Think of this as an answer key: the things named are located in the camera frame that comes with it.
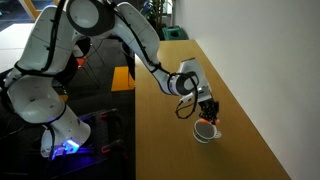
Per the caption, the black clamp with orange handle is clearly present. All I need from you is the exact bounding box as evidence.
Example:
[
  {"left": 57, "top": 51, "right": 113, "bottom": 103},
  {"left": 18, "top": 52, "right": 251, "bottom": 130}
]
[
  {"left": 99, "top": 111, "right": 122, "bottom": 122},
  {"left": 99, "top": 139, "right": 125, "bottom": 155}
]

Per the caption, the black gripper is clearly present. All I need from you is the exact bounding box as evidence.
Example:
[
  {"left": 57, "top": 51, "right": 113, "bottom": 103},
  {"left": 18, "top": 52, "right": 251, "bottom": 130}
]
[{"left": 198, "top": 99, "right": 220, "bottom": 124}]

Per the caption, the white mug with green band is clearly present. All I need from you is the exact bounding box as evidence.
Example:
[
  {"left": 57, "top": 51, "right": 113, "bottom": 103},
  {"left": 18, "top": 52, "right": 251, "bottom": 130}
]
[{"left": 192, "top": 119, "right": 222, "bottom": 144}]

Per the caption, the white table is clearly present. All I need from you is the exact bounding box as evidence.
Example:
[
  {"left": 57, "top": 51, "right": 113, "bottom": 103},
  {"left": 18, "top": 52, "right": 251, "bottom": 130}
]
[{"left": 0, "top": 22, "right": 34, "bottom": 73}]

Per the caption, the green bin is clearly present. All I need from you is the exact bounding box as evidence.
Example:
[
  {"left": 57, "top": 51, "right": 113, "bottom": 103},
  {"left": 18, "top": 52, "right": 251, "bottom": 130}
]
[{"left": 162, "top": 25, "right": 189, "bottom": 42}]

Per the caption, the potted plant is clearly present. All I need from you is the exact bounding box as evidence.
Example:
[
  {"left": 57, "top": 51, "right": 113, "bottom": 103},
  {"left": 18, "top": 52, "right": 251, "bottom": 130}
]
[{"left": 144, "top": 0, "right": 174, "bottom": 33}]

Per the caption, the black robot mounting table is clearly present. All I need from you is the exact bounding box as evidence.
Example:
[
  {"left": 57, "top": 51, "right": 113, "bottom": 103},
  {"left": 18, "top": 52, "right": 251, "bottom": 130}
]
[{"left": 0, "top": 108, "right": 129, "bottom": 180}]

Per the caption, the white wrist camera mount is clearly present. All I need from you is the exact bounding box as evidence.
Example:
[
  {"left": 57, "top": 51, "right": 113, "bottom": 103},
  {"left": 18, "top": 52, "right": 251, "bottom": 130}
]
[{"left": 179, "top": 93, "right": 195, "bottom": 104}]

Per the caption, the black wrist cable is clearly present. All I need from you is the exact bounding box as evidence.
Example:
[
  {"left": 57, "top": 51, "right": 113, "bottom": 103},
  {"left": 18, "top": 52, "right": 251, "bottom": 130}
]
[{"left": 168, "top": 71, "right": 201, "bottom": 120}]

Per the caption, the orange carrot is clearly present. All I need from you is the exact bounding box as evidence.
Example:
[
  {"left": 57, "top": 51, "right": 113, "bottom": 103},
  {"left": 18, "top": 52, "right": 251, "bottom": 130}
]
[{"left": 199, "top": 118, "right": 221, "bottom": 126}]

